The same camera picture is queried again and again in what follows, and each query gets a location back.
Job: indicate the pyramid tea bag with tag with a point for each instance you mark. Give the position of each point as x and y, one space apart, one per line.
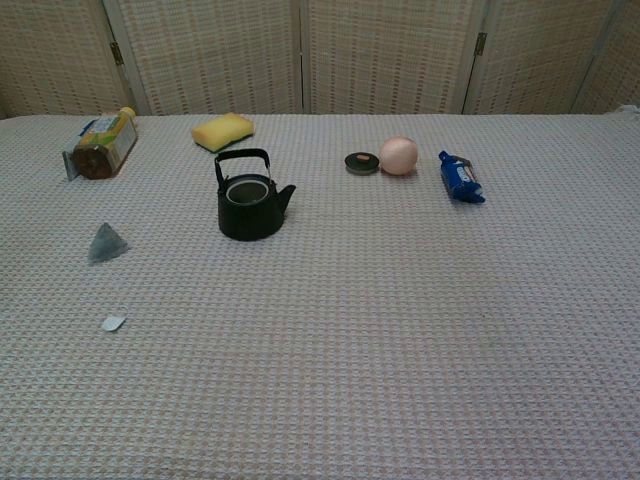
106 245

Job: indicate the black teapot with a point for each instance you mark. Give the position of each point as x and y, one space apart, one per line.
250 220

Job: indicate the tea bottle with yellow cap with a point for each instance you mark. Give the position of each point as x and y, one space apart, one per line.
107 145

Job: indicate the woven pale tablecloth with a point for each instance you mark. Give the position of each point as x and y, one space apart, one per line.
350 325

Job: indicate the pink peach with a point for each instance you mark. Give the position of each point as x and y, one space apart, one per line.
398 156

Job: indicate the yellow sponge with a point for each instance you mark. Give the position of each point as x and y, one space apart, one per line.
222 131

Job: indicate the blue cookie packet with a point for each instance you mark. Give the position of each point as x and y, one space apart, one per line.
461 180

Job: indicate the woven folding screen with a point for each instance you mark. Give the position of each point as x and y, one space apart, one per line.
225 55

